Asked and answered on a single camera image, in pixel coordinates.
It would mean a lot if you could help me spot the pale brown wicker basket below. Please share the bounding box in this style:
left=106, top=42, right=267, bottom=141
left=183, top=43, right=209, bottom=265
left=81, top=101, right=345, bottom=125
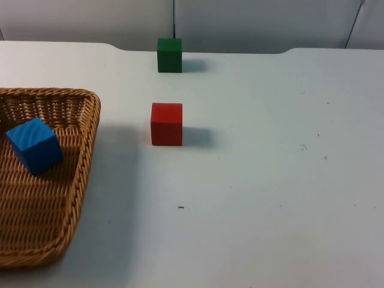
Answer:
left=0, top=87, right=101, bottom=268

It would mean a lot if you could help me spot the blue cube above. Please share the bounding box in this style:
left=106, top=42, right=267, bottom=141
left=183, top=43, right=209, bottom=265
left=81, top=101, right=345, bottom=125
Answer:
left=5, top=117, right=64, bottom=176

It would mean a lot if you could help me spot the red cube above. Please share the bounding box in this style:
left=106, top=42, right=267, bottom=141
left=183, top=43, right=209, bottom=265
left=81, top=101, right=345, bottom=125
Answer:
left=150, top=102, right=184, bottom=147

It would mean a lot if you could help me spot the green cube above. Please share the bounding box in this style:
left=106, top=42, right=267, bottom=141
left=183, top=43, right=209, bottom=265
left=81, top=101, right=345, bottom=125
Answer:
left=157, top=37, right=183, bottom=73

